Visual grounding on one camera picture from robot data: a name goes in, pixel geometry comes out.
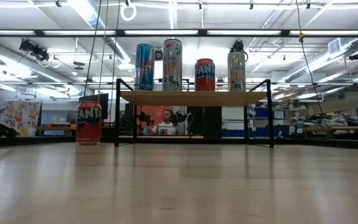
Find Fanta soda can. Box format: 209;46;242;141
75;100;103;146
194;58;216;92

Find silver sugarfree Red Bull can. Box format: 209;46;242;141
134;43;155;92

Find large silver blue can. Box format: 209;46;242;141
227;51;247;92

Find wooden shelf black metal legs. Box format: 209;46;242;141
114;78;275;149

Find person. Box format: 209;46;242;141
150;108;178;136

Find red banner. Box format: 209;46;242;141
136;105;174;125

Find black cabinet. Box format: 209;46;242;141
186;106;223;139

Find blue storage cabinet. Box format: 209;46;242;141
221;106;291;139

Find black ceiling projector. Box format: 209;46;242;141
19;39;51;63

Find floral cloth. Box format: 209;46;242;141
0;99;42;138

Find cluttered wooden workbench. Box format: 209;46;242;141
290;113;358;141

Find black hanging cable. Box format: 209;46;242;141
81;0;103;101
108;0;121;124

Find white hanging ring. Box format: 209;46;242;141
119;1;138;22

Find black aluminium rig frame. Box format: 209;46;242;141
0;135;358;151

